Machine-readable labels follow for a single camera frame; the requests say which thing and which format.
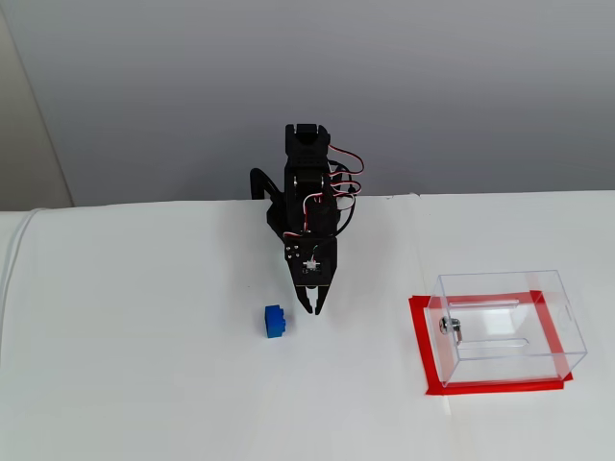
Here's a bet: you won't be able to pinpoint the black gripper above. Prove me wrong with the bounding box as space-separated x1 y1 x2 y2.
283 233 340 316

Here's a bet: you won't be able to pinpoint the blue lego brick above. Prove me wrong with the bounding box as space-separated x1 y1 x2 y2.
263 303 293 340

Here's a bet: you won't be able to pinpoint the transparent plastic box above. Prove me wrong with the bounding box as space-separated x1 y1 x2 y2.
427 269 588 389

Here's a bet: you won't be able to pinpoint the red tape square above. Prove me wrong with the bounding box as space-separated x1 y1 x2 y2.
407 290 576 397

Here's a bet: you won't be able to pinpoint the black table clamp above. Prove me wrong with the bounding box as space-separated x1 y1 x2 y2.
249 167 283 203

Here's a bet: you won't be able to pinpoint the silver cylinder lock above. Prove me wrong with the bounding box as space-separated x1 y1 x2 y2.
438 316 475 345

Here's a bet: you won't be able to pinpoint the black wrist camera board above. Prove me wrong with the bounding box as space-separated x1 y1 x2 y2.
296 256 333 290

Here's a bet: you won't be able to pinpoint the red white servo wires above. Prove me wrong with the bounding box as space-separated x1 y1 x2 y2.
301 142 366 232

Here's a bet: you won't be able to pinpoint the white cable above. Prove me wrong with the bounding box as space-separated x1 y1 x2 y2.
0 207 38 308

